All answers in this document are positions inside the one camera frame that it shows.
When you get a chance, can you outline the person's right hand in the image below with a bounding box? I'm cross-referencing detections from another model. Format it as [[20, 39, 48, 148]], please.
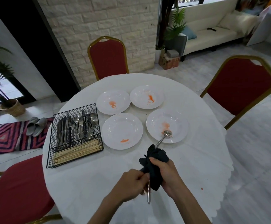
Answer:
[[149, 157, 185, 198]]

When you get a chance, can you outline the red gold banquet chair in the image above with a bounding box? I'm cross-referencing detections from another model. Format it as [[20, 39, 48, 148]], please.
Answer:
[[0, 154, 62, 224], [200, 55, 271, 130], [87, 36, 129, 81]]

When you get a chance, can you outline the blue cushion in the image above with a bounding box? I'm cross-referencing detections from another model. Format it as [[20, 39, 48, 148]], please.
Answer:
[[181, 26, 197, 41]]

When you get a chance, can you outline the white round tablecloth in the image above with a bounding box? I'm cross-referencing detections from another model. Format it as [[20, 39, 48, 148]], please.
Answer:
[[42, 73, 235, 224]]

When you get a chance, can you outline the dark framed window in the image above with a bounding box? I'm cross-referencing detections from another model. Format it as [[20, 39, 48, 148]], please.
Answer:
[[177, 0, 231, 8]]

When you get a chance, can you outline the potted palm in white pot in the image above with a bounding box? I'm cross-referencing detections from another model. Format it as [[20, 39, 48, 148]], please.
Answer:
[[155, 0, 187, 64]]

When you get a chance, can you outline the grey slipper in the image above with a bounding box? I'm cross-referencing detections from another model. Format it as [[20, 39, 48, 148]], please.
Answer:
[[32, 118, 48, 137], [26, 117, 39, 136]]

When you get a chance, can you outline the black wire cutlery basket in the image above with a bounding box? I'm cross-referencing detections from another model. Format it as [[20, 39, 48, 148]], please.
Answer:
[[46, 103, 104, 169]]

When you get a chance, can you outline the bundle of wooden chopsticks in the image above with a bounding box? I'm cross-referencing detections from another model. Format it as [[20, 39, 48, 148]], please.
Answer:
[[52, 138, 104, 165]]

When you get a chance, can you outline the black framed glass door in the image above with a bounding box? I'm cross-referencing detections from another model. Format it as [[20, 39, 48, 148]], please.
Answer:
[[0, 56, 37, 116]]

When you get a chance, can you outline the orange brown crate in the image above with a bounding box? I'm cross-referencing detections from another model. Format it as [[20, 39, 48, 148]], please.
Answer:
[[161, 56, 181, 70]]

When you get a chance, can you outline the black cleaning cloth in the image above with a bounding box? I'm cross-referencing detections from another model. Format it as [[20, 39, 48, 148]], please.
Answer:
[[139, 144, 170, 192]]

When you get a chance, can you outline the small grey box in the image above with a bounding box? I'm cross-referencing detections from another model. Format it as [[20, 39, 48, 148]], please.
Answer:
[[166, 49, 180, 58]]

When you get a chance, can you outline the pink striped rug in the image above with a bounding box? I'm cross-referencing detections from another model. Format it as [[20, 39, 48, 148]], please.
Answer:
[[0, 118, 54, 156]]

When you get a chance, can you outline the tall palm in woven pot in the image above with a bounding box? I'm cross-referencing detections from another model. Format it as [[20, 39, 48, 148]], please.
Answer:
[[0, 43, 26, 117]]

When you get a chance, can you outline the person's left hand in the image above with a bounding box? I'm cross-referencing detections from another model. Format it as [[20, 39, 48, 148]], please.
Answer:
[[111, 169, 150, 203]]

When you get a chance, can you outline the colourful fabric heap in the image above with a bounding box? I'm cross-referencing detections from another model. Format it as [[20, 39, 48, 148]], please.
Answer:
[[235, 0, 271, 16]]

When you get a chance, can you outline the white plate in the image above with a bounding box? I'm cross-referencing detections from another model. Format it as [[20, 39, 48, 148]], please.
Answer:
[[96, 90, 131, 115], [146, 108, 189, 144], [130, 85, 165, 110], [101, 113, 143, 151]]

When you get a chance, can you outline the white side table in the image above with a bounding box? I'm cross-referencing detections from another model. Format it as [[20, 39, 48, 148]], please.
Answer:
[[246, 12, 271, 47]]

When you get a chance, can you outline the cream sofa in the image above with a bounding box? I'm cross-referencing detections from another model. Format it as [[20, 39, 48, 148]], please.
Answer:
[[173, 0, 260, 62]]

